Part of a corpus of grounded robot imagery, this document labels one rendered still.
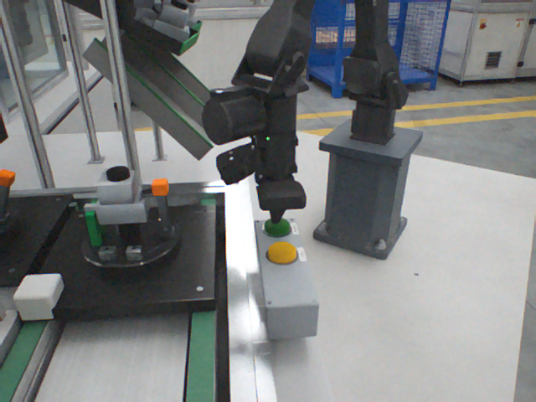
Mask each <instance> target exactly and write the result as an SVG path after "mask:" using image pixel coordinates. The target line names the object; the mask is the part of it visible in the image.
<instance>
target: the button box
mask: <svg viewBox="0 0 536 402"><path fill-rule="evenodd" d="M287 220H288V221H289V224H290V230H289V231H288V232H287V233H286V234H281V235H273V234H269V233H266V232H265V230H264V223H265V221H266V219H256V220H255V221H254V224H255V236H256V244H257V250H258V258H259V265H260V278H261V285H262V292H263V299H264V307H265V319H266V326H267V327H268V333H269V340H277V338H302V337H314V336H316V335H317V330H318V318H319V307H320V302H319V299H318V296H317V291H316V287H315V284H313V280H312V275H311V272H310V268H309V265H308V262H307V257H306V253H305V250H304V247H303V243H302V238H301V235H300V231H299V229H298V228H297V225H296V220H295V219H294V218H289V219H287ZM277 242H287V243H290V244H292V245H294V246H295V247H296V258H295V259H294V260H292V261H290V262H286V263H280V262H275V261H273V260H272V259H271V258H270V257H269V248H270V246H271V245H273V244H274V243H277Z"/></svg>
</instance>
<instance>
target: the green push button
mask: <svg viewBox="0 0 536 402"><path fill-rule="evenodd" d="M264 230H265V232H266V233H269V234H271V235H284V234H286V233H287V232H288V231H289V230H290V224H289V221H288V220H287V219H284V218H281V220H280V221H279V224H273V223H272V222H271V218H270V219H267V220H266V221H265V223H264Z"/></svg>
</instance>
